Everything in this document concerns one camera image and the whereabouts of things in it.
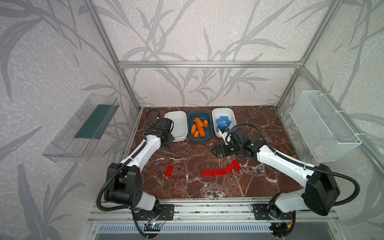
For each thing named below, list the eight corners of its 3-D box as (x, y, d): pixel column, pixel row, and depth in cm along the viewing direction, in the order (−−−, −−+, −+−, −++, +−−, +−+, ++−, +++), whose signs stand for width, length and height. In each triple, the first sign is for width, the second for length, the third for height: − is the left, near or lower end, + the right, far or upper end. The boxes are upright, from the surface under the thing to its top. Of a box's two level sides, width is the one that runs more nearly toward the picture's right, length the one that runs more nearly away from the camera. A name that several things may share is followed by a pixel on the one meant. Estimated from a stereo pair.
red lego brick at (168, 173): (165, 177, 87) (164, 176, 85) (167, 166, 91) (166, 165, 90) (171, 177, 87) (170, 176, 85) (172, 166, 91) (172, 165, 90)
